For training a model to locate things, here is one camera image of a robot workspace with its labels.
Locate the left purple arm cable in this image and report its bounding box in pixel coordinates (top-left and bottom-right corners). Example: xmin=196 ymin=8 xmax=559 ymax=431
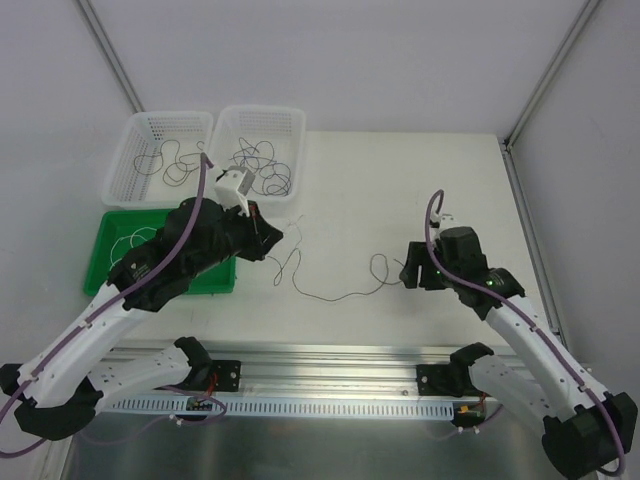
xmin=0 ymin=152 xmax=216 ymax=460

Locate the white cable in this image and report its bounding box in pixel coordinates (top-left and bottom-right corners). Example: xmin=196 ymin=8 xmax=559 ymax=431
xmin=107 ymin=234 xmax=151 ymax=274
xmin=282 ymin=214 xmax=306 ymax=251
xmin=130 ymin=226 xmax=161 ymax=246

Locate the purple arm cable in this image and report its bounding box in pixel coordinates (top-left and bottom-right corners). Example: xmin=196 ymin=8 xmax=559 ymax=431
xmin=424 ymin=188 xmax=629 ymax=476
xmin=0 ymin=152 xmax=216 ymax=460

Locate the left aluminium frame post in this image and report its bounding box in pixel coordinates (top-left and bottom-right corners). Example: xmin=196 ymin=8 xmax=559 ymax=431
xmin=73 ymin=0 xmax=145 ymax=113

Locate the white slotted cable duct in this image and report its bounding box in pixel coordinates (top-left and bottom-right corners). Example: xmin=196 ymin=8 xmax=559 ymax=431
xmin=107 ymin=394 xmax=454 ymax=421

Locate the aluminium frame post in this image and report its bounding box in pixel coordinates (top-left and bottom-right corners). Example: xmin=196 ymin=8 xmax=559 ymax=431
xmin=499 ymin=0 xmax=605 ymax=336
xmin=73 ymin=0 xmax=145 ymax=113

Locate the left white perforated basket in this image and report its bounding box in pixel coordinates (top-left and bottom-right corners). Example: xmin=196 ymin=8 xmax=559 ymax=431
xmin=101 ymin=111 xmax=214 ymax=210

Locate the dark wavy cable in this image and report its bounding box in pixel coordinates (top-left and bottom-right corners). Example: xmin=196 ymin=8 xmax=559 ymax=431
xmin=132 ymin=138 xmax=207 ymax=175

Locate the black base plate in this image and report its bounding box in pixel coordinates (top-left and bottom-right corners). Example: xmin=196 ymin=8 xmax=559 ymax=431
xmin=416 ymin=364 xmax=475 ymax=398
xmin=199 ymin=360 xmax=242 ymax=393

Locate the right aluminium frame post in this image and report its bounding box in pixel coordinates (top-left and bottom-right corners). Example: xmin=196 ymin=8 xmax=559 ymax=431
xmin=499 ymin=0 xmax=605 ymax=336

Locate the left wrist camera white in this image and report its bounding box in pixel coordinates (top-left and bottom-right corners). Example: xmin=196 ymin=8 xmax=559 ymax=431
xmin=214 ymin=165 xmax=255 ymax=216

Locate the green plastic tray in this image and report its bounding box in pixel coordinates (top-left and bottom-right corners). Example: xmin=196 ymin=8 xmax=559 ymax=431
xmin=83 ymin=209 xmax=236 ymax=297

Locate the white cable in tray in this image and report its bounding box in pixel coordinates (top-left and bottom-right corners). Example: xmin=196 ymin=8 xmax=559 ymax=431
xmin=107 ymin=234 xmax=151 ymax=274

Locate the dark teardrop loop cable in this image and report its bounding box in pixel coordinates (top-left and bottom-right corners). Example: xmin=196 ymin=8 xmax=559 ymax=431
xmin=223 ymin=164 xmax=251 ymax=194

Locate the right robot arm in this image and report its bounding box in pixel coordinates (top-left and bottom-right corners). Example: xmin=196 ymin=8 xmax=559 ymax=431
xmin=399 ymin=221 xmax=638 ymax=479

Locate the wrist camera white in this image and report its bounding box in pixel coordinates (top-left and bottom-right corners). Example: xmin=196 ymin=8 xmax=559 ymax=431
xmin=429 ymin=213 xmax=461 ymax=231
xmin=214 ymin=165 xmax=255 ymax=216

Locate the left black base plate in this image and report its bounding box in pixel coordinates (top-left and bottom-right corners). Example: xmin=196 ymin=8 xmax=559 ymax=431
xmin=199 ymin=360 xmax=242 ymax=393

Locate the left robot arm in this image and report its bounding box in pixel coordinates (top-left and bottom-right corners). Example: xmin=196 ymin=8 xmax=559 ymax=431
xmin=1 ymin=198 xmax=283 ymax=441

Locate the dark spiral cable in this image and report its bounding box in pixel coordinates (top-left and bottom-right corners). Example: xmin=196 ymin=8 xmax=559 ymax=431
xmin=249 ymin=162 xmax=294 ymax=197

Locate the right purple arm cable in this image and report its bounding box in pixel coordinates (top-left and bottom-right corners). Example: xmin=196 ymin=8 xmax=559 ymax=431
xmin=424 ymin=188 xmax=629 ymax=476

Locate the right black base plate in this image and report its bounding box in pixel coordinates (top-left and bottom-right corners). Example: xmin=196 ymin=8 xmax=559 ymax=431
xmin=416 ymin=364 xmax=475 ymax=398

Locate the right white perforated basket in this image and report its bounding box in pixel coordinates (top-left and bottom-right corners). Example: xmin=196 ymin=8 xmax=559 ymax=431
xmin=208 ymin=105 xmax=306 ymax=218

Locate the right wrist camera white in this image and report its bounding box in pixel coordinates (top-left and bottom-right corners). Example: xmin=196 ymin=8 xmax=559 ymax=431
xmin=429 ymin=213 xmax=461 ymax=231

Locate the white perforated basket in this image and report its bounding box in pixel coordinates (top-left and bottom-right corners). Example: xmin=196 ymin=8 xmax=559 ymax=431
xmin=208 ymin=105 xmax=306 ymax=218
xmin=101 ymin=111 xmax=214 ymax=210

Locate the aluminium mounting rail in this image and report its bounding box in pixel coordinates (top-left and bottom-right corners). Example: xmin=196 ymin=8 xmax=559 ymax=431
xmin=99 ymin=339 xmax=551 ymax=404

